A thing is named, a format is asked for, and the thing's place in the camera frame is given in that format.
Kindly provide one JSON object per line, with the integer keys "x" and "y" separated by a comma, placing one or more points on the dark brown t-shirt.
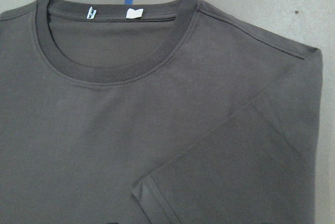
{"x": 164, "y": 113}

